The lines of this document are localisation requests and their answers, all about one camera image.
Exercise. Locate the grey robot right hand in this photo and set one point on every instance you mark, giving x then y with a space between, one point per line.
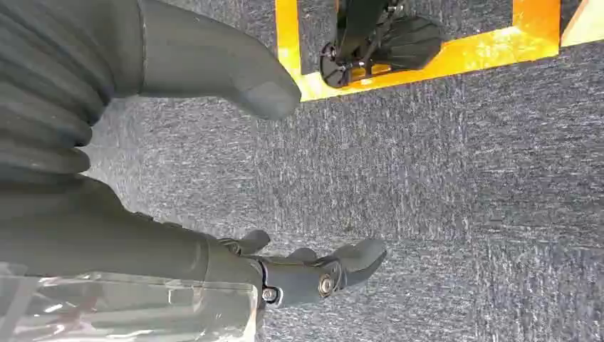
118 240

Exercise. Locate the ribbed grey right arm sleeve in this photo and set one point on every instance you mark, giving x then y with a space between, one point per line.
52 80

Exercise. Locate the black robot foot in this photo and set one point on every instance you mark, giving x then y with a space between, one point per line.
408 45

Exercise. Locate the clear plastic cover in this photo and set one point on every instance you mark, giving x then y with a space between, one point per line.
132 311

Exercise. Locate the yellow floor tape frame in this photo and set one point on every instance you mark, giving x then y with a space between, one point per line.
476 54

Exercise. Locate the pale yellow floor tape strip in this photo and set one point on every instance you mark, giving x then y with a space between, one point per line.
584 26

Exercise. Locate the black robot leg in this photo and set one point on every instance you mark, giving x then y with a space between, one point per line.
358 23

